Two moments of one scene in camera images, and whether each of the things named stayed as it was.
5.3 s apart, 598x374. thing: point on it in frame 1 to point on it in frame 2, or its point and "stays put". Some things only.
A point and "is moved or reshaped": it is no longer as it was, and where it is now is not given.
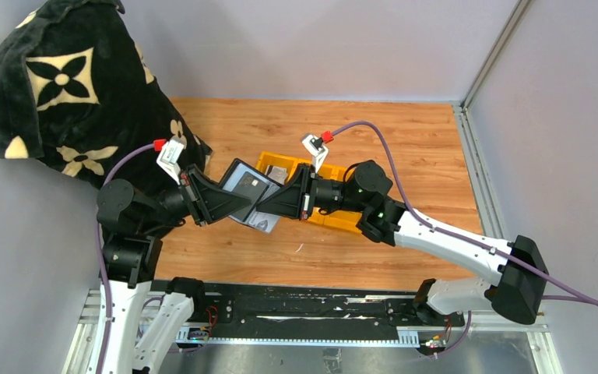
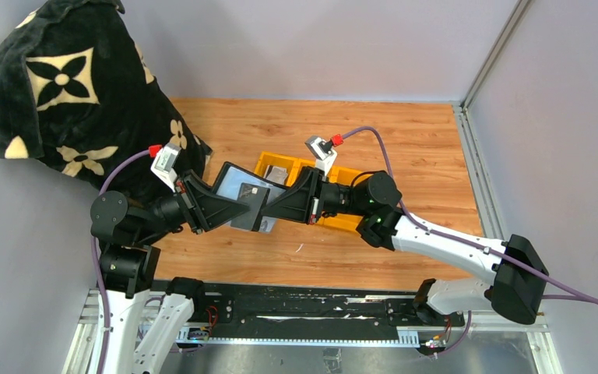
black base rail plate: [245, 313] stays put
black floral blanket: [68, 86] stays put
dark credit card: [251, 186] is moved or reshaped
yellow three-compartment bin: [348, 220] stays put
